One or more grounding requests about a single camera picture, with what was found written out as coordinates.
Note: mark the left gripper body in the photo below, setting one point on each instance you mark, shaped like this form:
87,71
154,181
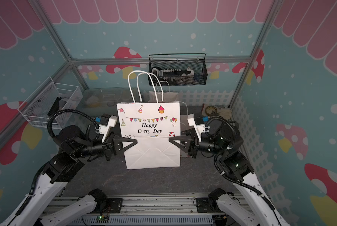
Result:
109,146

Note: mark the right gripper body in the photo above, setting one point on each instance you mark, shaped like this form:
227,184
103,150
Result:
195,145

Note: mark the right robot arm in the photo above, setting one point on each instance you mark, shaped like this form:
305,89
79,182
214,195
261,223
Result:
222,139

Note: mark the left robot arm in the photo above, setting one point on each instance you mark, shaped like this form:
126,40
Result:
54,175

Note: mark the roll of brown tape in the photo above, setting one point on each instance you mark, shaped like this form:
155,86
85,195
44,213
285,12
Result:
210,110

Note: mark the clear plastic storage box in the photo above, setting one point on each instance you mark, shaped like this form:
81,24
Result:
96,102

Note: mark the black item in white basket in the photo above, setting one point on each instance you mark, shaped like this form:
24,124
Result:
55,107

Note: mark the green circuit board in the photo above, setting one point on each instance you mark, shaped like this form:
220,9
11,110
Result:
102,220

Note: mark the black white device in basket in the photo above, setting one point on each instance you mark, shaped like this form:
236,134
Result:
173,75

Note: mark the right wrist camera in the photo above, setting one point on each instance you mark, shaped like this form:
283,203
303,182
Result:
197,121

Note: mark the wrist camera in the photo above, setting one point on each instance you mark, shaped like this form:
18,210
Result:
106,122
197,121

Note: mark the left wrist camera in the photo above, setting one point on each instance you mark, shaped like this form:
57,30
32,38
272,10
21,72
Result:
106,122

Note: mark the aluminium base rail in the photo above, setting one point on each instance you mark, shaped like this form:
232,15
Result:
143,210

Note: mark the white wire mesh basket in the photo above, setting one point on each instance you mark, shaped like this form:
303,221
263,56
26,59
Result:
36,107

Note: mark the black wire mesh basket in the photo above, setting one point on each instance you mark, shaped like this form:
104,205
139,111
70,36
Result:
186,62

